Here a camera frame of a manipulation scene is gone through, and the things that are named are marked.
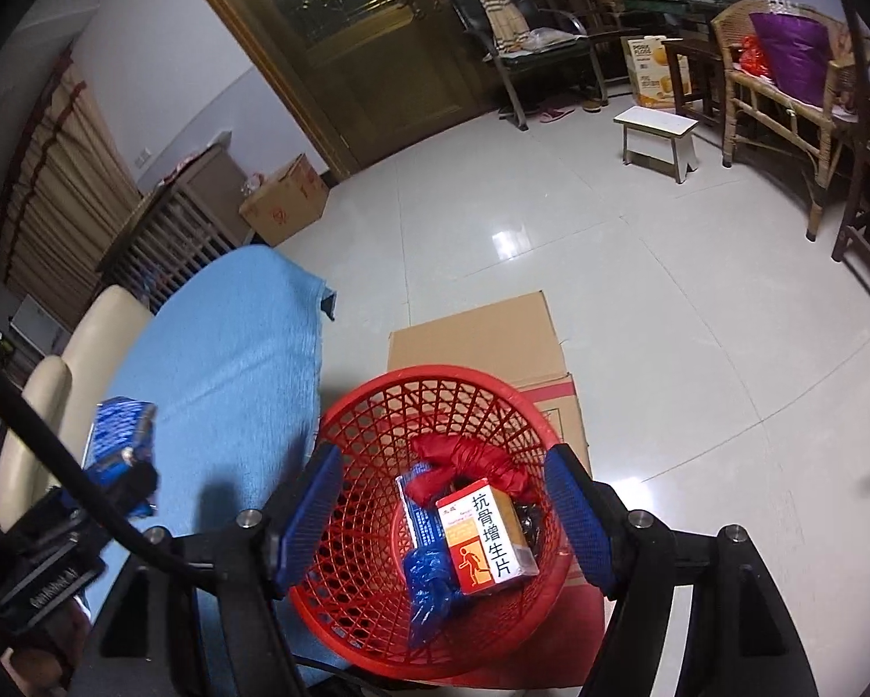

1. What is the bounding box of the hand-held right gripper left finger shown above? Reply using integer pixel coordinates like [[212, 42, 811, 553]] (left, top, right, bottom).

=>
[[67, 443, 345, 697]]

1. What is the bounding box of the white small stool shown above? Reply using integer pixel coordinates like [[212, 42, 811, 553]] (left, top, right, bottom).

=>
[[613, 106, 699, 184]]

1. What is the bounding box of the wooden door with glass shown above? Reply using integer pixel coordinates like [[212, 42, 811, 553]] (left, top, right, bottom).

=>
[[162, 0, 596, 179]]

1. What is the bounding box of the beige leather sofa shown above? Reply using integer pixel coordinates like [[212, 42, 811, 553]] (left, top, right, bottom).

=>
[[0, 285, 156, 524]]

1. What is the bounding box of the purple cushion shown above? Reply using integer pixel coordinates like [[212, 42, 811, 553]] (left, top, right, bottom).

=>
[[749, 10, 832, 106]]

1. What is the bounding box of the dark wooden chair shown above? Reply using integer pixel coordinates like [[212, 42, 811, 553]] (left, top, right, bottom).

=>
[[830, 15, 870, 342]]

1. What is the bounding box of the white plastic bag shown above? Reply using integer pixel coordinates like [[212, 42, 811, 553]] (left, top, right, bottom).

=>
[[522, 27, 588, 55]]

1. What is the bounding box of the person's left hand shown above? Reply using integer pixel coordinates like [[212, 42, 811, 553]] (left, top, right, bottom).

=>
[[2, 606, 93, 694]]

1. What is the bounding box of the blue tablecloth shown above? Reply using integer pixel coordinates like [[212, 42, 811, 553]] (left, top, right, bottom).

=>
[[78, 245, 338, 697]]

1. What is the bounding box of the red plastic mesh basket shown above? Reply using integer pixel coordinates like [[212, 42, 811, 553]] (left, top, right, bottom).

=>
[[287, 367, 574, 685]]

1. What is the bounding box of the flattened brown cardboard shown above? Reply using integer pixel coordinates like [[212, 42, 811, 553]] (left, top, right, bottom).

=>
[[386, 290, 614, 691]]

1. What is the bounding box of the orange white medicine box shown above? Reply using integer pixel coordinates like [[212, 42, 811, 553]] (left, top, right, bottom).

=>
[[435, 477, 539, 597]]

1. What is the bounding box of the rattan chair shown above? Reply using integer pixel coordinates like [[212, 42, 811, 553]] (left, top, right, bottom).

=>
[[711, 0, 870, 240]]

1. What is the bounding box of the red plastic bag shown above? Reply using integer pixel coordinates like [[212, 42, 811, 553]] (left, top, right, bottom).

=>
[[409, 434, 530, 509], [738, 35, 774, 77]]

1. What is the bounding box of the blue plastic bag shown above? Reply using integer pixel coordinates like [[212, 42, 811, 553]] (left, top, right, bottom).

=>
[[403, 548, 465, 649]]

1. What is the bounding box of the blue packet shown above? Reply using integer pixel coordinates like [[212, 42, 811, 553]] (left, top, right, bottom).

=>
[[395, 475, 450, 560]]

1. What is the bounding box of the wooden slatted cabinet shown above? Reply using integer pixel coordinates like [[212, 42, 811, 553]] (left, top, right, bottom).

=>
[[99, 145, 256, 315]]

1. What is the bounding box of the black armchair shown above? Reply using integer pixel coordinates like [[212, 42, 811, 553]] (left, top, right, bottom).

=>
[[447, 0, 614, 133]]

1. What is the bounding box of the dark transparent packet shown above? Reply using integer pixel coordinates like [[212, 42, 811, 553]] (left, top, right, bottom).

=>
[[511, 497, 546, 556]]

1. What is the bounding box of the blue box with silver edges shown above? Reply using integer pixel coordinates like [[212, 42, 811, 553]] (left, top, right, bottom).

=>
[[82, 396, 157, 484]]

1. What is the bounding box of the yellow white carton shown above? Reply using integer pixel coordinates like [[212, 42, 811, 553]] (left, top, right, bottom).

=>
[[625, 36, 693, 110]]

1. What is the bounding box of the black cable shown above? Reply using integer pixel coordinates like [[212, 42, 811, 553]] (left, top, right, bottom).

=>
[[0, 359, 218, 582]]

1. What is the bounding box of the beige striped curtain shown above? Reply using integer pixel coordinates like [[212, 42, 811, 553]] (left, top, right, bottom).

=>
[[0, 62, 145, 306]]

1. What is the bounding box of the beige striped scarf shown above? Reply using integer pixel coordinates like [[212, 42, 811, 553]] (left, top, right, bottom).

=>
[[470, 0, 530, 55]]

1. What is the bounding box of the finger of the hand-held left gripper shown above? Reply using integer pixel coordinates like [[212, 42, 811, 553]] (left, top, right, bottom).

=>
[[86, 461, 161, 524]]

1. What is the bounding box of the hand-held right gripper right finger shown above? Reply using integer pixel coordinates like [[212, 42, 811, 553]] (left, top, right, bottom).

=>
[[543, 443, 821, 697]]

